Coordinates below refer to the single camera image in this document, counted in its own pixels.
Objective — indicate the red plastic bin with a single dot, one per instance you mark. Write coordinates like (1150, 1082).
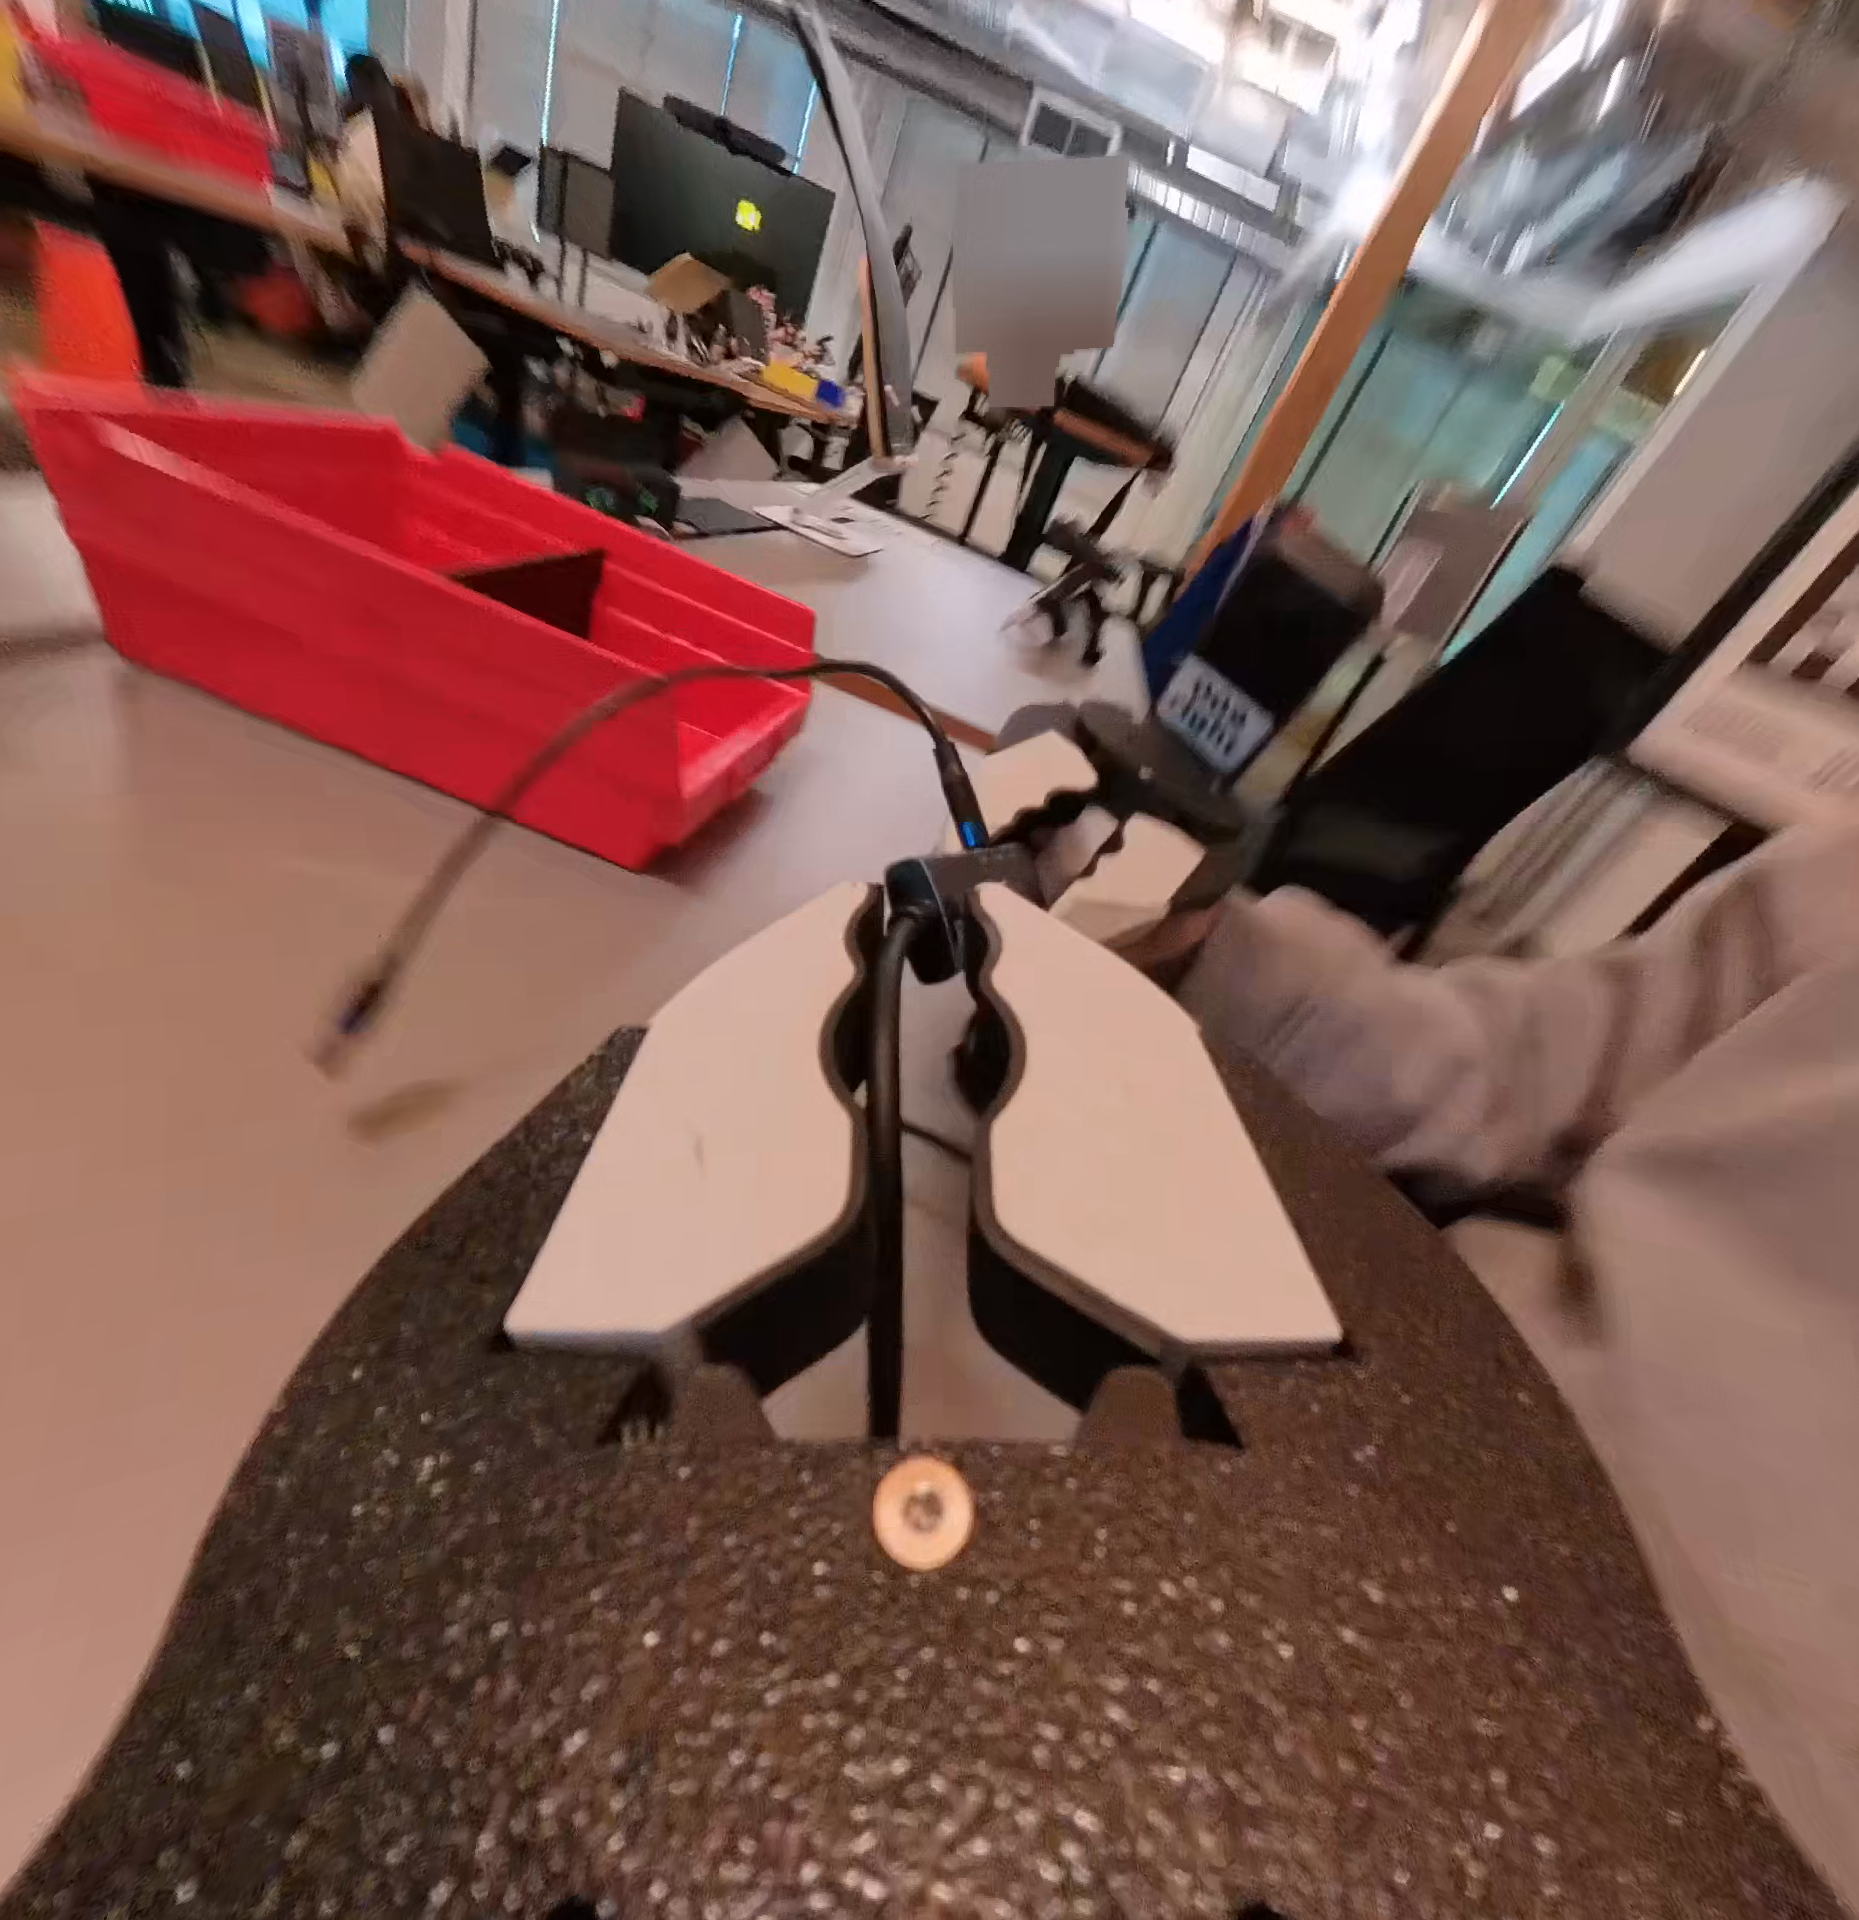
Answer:
(344, 601)

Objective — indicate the person's grey hoodie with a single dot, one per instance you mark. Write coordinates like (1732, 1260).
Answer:
(1740, 1425)

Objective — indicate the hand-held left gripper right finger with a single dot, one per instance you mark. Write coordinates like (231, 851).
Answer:
(1137, 1172)

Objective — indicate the black computer monitor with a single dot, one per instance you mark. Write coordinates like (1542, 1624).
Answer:
(720, 196)

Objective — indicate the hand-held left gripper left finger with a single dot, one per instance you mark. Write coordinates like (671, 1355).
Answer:
(688, 1140)

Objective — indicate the open cardboard box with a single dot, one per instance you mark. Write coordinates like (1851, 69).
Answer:
(703, 286)

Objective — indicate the black webcam bar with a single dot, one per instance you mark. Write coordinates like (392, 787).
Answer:
(725, 130)

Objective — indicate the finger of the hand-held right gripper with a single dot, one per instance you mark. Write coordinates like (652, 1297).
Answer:
(1034, 774)
(1132, 870)

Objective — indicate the wooden post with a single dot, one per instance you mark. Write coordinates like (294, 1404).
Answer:
(1364, 255)

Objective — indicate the small dark monitor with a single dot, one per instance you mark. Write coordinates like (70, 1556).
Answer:
(576, 202)

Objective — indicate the white panel stand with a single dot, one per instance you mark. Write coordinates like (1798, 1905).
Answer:
(838, 518)

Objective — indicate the person's right forearm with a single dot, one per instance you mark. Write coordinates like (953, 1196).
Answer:
(1470, 1037)

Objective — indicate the blue jacket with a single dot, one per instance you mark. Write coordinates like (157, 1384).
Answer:
(1191, 601)

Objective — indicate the black bin divider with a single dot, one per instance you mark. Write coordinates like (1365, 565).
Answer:
(546, 594)

